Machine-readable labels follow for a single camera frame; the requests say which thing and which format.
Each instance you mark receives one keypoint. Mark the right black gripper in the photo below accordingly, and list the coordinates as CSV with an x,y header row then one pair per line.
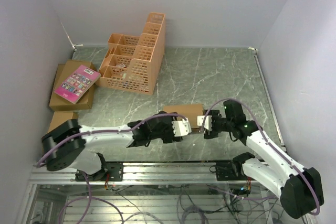
x,y
213,132

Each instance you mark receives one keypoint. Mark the brown cardboard box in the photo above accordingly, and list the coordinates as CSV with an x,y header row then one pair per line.
x,y
190,111

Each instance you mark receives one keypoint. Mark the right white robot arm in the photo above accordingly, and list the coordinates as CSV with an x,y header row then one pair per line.
x,y
298,188

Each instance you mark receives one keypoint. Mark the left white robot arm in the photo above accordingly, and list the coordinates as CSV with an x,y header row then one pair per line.
x,y
70,145

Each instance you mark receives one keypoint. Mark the small closed cardboard box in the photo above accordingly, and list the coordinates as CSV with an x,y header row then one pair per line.
x,y
59,117

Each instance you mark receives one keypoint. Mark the large closed cardboard box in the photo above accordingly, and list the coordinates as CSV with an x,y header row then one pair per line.
x,y
59,104

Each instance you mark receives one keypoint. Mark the orange plastic organizer rack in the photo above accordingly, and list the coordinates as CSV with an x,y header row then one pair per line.
x,y
133,63

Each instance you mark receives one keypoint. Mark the pink book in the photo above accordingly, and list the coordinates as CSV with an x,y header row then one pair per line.
x,y
75,81

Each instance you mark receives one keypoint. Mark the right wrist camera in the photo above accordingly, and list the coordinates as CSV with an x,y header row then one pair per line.
x,y
204,122

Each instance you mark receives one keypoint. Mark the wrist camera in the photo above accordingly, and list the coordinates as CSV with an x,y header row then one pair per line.
x,y
204,122
181,128

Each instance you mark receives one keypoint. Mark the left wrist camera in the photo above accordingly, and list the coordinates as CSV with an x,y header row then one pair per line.
x,y
181,128

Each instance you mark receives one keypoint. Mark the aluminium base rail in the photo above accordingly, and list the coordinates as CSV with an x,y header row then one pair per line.
x,y
142,174

